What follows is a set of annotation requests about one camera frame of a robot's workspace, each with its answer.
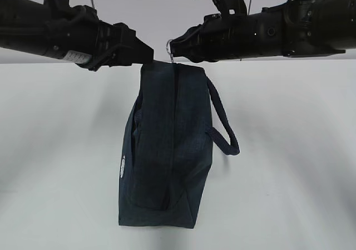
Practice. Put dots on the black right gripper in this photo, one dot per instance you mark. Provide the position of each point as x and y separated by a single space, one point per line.
253 36

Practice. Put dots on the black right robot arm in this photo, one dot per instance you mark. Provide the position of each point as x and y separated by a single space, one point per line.
295 29

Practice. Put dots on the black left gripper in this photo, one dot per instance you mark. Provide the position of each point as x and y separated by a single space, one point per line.
80 37

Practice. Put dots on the dark blue lunch bag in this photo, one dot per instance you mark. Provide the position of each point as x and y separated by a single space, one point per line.
175 122

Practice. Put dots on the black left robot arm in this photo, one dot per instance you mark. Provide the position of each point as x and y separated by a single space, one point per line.
22 25

